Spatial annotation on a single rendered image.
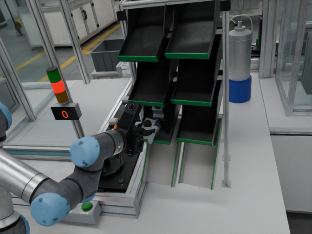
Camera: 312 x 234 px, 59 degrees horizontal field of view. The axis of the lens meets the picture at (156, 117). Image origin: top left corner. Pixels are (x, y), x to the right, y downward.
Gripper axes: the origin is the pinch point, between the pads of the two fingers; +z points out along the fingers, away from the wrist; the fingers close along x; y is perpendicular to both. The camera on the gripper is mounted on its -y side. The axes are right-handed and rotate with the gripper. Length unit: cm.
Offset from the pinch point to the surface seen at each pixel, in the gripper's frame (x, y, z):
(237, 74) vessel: 7, -20, 86
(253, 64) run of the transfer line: 5, -27, 132
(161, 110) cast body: 2.0, -5.6, 3.2
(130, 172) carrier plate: -12.5, 27.1, 11.2
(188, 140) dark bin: 14.3, 2.5, 3.5
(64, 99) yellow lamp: -45.7, 0.6, 1.2
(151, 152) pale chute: -3.4, 14.8, 11.1
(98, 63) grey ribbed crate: -164, -1, 157
